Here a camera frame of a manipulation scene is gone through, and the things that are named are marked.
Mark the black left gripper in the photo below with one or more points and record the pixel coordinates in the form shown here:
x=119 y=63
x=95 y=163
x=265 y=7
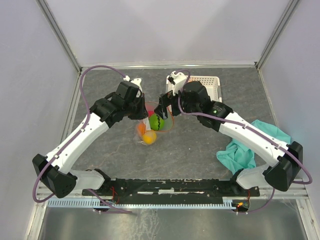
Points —
x=142 y=114

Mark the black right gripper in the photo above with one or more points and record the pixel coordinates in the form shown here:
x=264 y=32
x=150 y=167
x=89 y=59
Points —
x=164 y=100

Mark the red toy apple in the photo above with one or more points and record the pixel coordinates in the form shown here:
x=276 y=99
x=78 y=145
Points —
x=150 y=113

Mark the green toy watermelon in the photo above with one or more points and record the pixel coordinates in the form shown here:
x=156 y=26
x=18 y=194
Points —
x=156 y=122

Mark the toy orange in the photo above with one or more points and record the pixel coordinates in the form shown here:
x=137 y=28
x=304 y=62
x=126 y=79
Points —
x=141 y=128

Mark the yellow toy lemon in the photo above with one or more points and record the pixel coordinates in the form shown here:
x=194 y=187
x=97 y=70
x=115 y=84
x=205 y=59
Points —
x=149 y=137

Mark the white perforated plastic basket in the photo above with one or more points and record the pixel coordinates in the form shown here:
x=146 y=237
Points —
x=212 y=85

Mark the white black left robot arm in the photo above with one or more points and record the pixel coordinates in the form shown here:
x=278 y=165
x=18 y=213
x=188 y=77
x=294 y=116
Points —
x=55 y=168

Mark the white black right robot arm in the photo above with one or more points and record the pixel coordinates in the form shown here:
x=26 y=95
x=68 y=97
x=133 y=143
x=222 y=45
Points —
x=283 y=161

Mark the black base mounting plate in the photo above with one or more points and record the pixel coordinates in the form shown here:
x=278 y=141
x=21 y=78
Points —
x=165 y=192

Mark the teal cloth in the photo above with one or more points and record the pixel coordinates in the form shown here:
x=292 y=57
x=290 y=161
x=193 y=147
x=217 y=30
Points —
x=237 y=156

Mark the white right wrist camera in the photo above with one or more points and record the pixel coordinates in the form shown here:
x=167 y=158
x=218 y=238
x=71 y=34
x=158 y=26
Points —
x=176 y=81

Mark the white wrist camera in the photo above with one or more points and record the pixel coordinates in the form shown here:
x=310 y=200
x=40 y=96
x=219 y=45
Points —
x=176 y=81
x=137 y=82

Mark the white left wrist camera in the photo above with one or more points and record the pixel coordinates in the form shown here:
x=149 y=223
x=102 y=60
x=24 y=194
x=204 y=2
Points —
x=137 y=82

